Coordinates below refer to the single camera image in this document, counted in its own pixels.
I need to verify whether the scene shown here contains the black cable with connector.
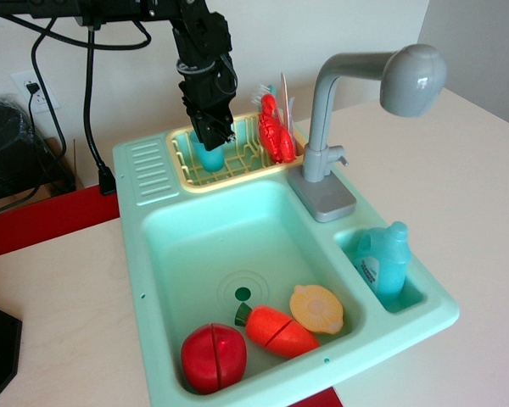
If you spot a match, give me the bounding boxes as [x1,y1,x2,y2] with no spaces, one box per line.
[0,14,153,197]

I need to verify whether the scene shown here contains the white wall outlet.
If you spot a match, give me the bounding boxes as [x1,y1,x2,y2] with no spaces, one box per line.
[9,70,61,114]

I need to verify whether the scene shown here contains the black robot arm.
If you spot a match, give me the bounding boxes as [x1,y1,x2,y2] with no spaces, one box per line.
[0,1,238,151]

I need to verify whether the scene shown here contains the black bag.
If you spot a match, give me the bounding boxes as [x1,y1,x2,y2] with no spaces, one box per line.
[0,99,76,213]

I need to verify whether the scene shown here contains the blue toy detergent bottle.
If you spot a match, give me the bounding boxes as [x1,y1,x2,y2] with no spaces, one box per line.
[353,221,411,305]

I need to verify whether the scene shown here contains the red table edge strip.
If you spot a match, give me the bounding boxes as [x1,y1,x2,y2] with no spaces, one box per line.
[0,186,120,255]

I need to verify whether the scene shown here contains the yellow toy lemon half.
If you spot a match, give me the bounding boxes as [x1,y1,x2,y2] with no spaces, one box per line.
[289,285,344,334]

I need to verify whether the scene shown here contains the blue plastic toy cup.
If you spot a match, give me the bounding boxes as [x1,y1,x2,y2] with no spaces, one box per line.
[188,131,225,173]

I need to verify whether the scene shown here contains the red toy lobster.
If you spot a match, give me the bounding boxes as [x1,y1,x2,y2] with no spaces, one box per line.
[258,93,296,164]

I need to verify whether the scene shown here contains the orange toy carrot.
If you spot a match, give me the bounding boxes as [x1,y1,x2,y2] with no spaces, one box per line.
[234,303,320,359]

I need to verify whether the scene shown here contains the grey toy faucet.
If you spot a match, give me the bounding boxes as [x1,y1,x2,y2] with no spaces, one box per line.
[288,44,447,223]

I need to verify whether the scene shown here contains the yellow plastic drying rack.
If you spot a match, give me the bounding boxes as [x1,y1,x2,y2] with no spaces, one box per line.
[165,112,307,193]

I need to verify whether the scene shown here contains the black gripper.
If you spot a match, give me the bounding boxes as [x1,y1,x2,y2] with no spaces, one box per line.
[176,54,238,151]

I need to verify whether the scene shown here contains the teal toy brush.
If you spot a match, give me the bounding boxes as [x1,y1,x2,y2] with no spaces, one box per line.
[250,85,277,108]

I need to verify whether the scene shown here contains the mint green toy sink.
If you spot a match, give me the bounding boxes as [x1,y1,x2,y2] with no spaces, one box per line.
[113,130,459,406]

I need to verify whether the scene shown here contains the black power plug cable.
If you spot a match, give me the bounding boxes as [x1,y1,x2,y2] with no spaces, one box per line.
[25,16,76,192]

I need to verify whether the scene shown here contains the red toy tomato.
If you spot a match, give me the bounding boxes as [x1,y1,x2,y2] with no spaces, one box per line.
[181,323,247,394]

